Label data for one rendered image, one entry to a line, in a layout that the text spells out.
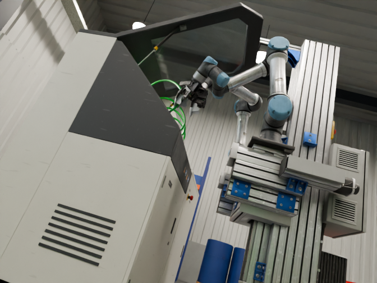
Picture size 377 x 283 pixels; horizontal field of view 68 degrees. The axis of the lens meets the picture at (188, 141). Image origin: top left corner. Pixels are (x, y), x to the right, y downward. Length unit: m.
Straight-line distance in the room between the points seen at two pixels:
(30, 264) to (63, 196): 0.31
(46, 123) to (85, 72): 0.37
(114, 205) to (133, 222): 0.13
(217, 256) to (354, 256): 4.31
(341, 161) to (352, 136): 8.66
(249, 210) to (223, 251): 4.83
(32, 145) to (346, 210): 1.69
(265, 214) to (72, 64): 1.40
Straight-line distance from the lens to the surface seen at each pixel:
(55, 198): 1.50
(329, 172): 1.46
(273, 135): 1.58
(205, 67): 1.67
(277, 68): 1.68
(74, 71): 1.84
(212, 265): 6.33
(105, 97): 1.65
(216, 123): 9.23
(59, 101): 1.75
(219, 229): 8.27
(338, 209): 1.73
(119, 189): 1.38
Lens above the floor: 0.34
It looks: 23 degrees up
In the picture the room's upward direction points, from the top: 18 degrees clockwise
